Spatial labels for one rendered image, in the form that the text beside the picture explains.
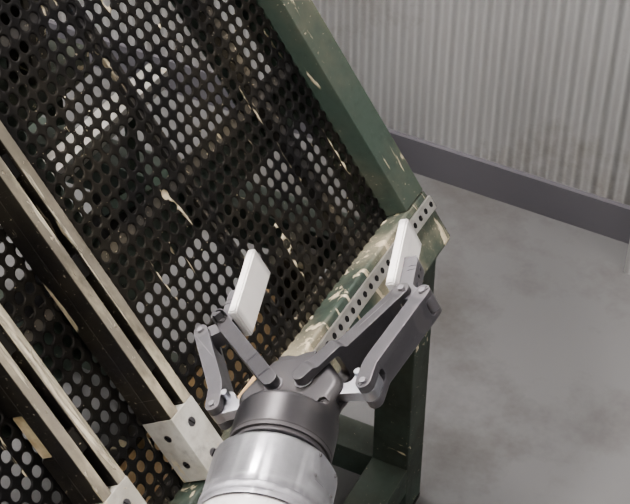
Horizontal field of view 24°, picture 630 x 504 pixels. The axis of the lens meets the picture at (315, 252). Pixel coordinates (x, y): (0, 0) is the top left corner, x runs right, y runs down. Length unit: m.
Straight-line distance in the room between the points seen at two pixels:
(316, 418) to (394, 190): 1.86
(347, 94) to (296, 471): 1.88
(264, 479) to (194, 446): 1.36
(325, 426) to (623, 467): 2.68
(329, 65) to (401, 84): 1.58
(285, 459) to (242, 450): 0.03
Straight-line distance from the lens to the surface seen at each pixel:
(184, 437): 2.31
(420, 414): 3.29
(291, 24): 2.76
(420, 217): 2.89
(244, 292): 1.16
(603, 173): 4.22
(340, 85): 2.80
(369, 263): 2.75
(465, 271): 4.14
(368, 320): 1.07
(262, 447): 0.98
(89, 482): 2.18
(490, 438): 3.68
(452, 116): 4.33
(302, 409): 1.01
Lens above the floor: 2.69
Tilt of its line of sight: 40 degrees down
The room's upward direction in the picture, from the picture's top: straight up
